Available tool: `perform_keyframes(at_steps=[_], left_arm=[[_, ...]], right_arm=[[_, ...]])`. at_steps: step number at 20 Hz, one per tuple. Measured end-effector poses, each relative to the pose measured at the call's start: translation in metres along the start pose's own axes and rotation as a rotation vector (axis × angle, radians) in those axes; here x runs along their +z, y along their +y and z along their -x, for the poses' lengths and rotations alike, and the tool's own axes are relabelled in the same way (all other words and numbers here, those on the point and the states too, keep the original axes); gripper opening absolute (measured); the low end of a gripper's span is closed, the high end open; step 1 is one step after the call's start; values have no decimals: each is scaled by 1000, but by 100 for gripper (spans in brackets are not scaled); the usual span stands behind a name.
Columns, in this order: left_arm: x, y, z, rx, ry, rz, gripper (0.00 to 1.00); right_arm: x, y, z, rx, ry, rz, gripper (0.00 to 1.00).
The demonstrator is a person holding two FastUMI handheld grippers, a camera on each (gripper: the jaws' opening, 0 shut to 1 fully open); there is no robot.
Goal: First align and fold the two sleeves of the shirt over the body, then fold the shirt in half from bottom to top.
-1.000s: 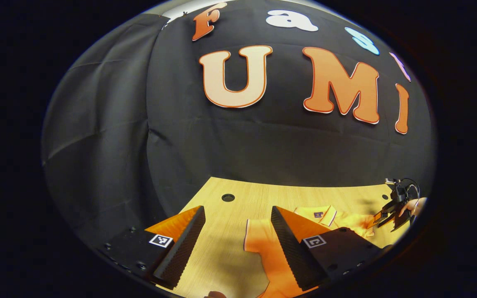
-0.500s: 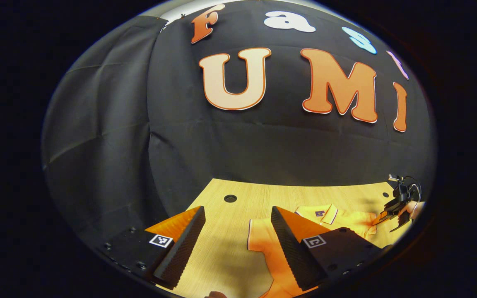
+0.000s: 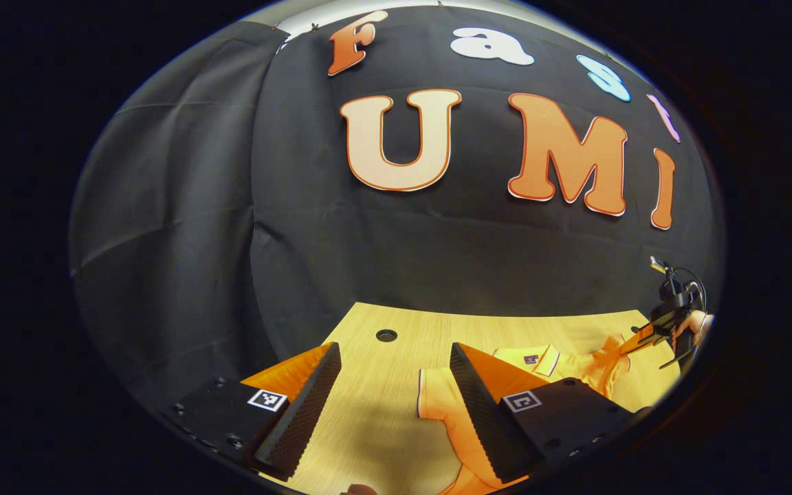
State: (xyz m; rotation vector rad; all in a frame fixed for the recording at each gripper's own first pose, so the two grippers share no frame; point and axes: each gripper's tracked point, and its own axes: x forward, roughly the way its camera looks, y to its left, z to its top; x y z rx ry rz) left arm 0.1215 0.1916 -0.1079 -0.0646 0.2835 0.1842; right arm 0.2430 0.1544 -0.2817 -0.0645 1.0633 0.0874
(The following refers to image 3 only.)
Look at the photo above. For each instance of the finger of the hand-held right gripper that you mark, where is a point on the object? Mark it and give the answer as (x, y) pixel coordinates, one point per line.
(640, 340)

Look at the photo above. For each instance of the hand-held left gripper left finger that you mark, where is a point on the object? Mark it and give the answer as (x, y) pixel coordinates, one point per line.
(306, 412)

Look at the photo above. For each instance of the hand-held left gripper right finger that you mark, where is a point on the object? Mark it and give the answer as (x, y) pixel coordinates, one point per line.
(482, 412)

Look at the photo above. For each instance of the orange T-shirt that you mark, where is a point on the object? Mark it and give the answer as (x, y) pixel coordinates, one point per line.
(441, 402)

